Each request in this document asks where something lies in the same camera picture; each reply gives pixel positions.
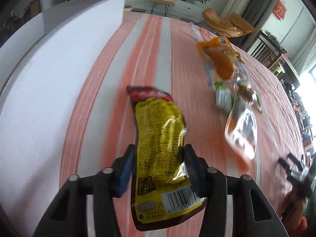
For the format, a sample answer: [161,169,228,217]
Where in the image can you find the white foam board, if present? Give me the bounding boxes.
[0,0,126,228]

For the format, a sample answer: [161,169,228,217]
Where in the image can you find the brown sausage snack packet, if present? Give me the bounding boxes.
[236,79,263,111]

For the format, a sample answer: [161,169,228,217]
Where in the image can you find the orange yellow snack packet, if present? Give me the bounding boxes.
[224,104,258,165]

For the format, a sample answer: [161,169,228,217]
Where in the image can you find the wooden bench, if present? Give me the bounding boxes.
[148,0,176,16]

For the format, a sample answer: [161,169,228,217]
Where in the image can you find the red wall hanging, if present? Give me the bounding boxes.
[273,0,287,20]

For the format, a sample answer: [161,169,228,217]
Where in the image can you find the orange lounge chair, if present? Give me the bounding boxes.
[202,8,256,39]

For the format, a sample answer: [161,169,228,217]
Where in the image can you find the orange chicken snack packet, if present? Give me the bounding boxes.
[196,37,248,89]

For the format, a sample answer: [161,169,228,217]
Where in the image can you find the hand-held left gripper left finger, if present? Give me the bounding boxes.
[32,144,136,237]

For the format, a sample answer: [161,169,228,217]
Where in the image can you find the green white snack packet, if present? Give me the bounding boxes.
[213,81,237,110]

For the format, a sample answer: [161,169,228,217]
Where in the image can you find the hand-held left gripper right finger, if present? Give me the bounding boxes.
[183,144,284,237]

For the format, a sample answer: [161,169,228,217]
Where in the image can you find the dark wooden chair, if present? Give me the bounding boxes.
[247,30,284,65]

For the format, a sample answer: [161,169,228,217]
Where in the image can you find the white television cabinet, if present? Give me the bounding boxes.
[125,0,228,21]

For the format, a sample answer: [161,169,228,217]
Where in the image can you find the yellow black snack packet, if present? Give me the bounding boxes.
[126,85,208,232]

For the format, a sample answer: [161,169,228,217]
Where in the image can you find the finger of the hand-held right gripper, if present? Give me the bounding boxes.
[278,157,297,181]
[288,153,307,171]

